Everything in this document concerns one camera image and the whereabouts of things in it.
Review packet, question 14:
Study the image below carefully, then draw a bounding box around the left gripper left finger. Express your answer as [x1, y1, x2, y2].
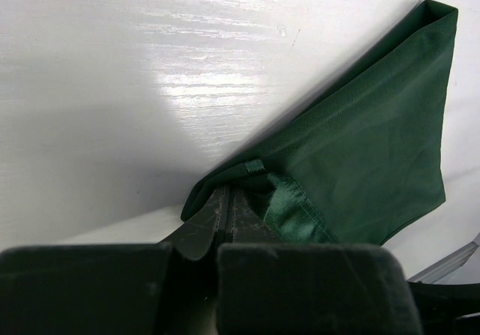
[1, 187, 227, 334]

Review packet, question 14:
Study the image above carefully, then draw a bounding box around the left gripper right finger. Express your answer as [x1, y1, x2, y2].
[217, 189, 420, 334]

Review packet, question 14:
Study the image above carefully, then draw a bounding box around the dark green cloth napkin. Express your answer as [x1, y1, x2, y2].
[181, 0, 458, 245]

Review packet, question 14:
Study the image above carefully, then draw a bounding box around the aluminium frame rail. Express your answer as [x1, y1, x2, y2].
[408, 235, 479, 285]

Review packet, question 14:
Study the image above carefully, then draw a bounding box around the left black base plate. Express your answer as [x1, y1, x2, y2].
[409, 282, 480, 335]

